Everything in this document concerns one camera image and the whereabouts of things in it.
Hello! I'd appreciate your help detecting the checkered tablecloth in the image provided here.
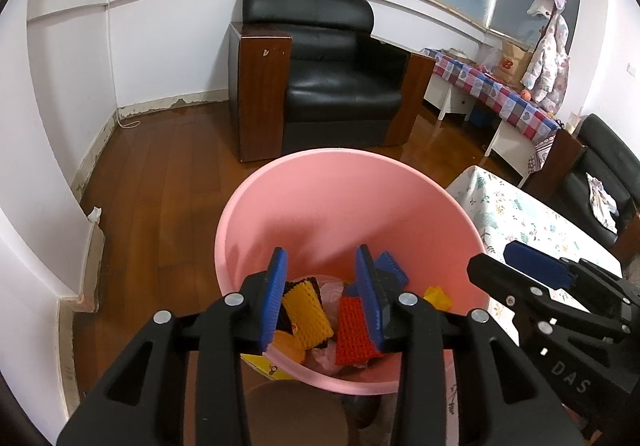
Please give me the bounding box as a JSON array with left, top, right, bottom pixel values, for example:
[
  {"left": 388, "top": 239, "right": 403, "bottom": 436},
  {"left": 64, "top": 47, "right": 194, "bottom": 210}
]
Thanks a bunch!
[{"left": 420, "top": 48, "right": 563, "bottom": 172}]

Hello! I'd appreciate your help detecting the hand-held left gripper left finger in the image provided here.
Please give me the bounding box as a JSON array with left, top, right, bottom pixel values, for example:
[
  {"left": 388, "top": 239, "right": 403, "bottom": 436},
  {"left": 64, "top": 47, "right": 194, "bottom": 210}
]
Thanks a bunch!
[{"left": 56, "top": 247, "right": 289, "bottom": 446}]

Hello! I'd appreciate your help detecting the white printed padded jacket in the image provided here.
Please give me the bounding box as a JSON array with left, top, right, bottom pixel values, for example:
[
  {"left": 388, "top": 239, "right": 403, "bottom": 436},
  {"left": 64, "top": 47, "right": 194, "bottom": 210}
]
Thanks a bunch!
[{"left": 520, "top": 14, "right": 571, "bottom": 112}]

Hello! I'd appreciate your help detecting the blue foam net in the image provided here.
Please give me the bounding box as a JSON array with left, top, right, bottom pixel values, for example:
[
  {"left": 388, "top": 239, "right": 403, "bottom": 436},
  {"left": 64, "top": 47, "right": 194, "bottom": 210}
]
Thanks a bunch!
[{"left": 347, "top": 251, "right": 410, "bottom": 299}]

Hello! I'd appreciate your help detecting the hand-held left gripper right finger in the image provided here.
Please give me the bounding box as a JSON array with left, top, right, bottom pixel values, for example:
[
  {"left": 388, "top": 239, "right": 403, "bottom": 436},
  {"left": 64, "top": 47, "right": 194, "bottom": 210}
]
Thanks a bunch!
[{"left": 354, "top": 244, "right": 586, "bottom": 446}]

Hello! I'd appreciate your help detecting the printed white cloth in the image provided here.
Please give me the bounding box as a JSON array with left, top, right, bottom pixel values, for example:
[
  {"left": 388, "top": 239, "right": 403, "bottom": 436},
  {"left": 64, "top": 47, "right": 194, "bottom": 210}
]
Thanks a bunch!
[{"left": 586, "top": 173, "right": 620, "bottom": 234}]

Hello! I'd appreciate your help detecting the white side table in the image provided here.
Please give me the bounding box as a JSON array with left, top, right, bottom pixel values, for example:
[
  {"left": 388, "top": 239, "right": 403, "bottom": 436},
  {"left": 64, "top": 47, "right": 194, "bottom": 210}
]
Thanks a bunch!
[{"left": 424, "top": 75, "right": 541, "bottom": 187}]

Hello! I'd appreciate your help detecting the black foam net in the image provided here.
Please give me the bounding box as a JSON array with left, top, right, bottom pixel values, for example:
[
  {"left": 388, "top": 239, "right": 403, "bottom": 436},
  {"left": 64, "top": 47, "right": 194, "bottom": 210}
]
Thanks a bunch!
[{"left": 272, "top": 277, "right": 323, "bottom": 334}]

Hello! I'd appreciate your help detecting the floral tablecloth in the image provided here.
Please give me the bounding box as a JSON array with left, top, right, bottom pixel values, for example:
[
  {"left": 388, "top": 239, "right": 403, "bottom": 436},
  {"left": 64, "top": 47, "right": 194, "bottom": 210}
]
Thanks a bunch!
[{"left": 444, "top": 165, "right": 623, "bottom": 446}]

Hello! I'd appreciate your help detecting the black leather armchair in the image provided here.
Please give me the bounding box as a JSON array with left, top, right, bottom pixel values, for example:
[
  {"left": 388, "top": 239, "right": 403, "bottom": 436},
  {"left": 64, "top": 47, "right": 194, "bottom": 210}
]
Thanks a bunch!
[
  {"left": 229, "top": 0, "right": 437, "bottom": 164},
  {"left": 522, "top": 113, "right": 640, "bottom": 257}
]

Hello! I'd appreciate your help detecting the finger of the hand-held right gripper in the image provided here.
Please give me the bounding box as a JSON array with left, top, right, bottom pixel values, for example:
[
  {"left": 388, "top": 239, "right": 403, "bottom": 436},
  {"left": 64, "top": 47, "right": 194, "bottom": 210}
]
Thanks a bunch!
[
  {"left": 502, "top": 240, "right": 640, "bottom": 322},
  {"left": 466, "top": 252, "right": 631, "bottom": 343}
]

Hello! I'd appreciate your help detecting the large yellow foam net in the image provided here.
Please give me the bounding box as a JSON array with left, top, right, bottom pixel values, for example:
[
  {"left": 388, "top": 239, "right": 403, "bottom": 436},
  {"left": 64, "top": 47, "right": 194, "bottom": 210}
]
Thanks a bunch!
[{"left": 281, "top": 277, "right": 335, "bottom": 352}]

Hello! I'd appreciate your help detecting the pink plastic bucket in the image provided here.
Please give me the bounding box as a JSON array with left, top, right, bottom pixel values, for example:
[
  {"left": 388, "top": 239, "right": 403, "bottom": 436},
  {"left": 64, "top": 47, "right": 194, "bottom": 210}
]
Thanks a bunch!
[{"left": 215, "top": 147, "right": 492, "bottom": 396}]

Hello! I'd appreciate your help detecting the orange peel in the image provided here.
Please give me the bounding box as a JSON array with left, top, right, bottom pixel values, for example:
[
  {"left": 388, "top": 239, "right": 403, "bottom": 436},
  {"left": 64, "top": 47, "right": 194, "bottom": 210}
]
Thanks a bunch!
[{"left": 270, "top": 330, "right": 307, "bottom": 366}]

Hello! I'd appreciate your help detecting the red foam net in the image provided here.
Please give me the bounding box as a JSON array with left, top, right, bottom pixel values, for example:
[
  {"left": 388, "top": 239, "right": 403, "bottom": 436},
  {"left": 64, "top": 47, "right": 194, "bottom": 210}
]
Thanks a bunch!
[{"left": 334, "top": 295, "right": 385, "bottom": 367}]

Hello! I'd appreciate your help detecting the white cable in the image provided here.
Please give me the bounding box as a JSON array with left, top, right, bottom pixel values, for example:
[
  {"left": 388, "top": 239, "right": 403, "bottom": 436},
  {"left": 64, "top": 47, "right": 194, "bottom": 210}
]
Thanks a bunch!
[{"left": 105, "top": 0, "right": 142, "bottom": 130}]

